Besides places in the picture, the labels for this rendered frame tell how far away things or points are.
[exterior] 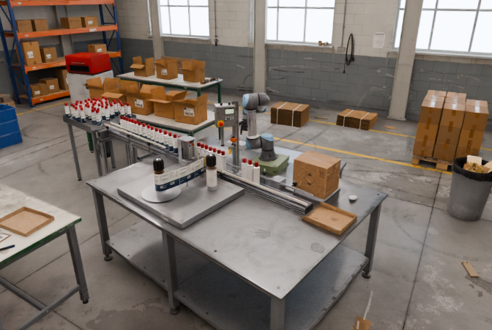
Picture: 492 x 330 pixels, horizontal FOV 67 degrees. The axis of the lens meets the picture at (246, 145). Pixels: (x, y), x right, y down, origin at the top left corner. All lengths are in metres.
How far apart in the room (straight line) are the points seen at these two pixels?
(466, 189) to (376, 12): 4.45
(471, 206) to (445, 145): 1.43
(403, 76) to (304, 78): 2.09
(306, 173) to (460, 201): 2.25
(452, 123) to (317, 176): 3.26
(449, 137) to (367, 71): 2.88
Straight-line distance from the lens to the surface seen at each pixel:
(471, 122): 5.89
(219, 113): 3.17
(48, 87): 10.09
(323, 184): 2.96
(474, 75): 8.03
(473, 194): 4.72
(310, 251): 2.50
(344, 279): 3.28
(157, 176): 2.95
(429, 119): 5.89
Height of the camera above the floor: 2.34
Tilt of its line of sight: 22 degrees down
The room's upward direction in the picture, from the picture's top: straight up
